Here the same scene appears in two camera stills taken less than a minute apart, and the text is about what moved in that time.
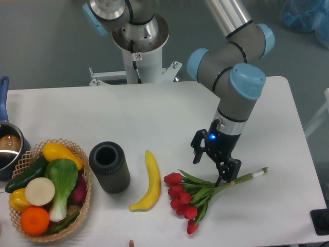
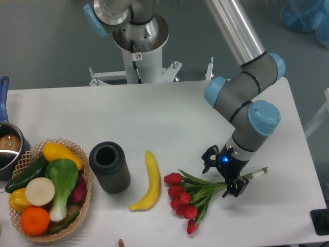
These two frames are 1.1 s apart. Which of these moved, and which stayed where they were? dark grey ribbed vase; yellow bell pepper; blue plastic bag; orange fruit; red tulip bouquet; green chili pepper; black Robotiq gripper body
Moved: black Robotiq gripper body
Stayed: yellow bell pepper; orange fruit; green chili pepper; red tulip bouquet; dark grey ribbed vase; blue plastic bag
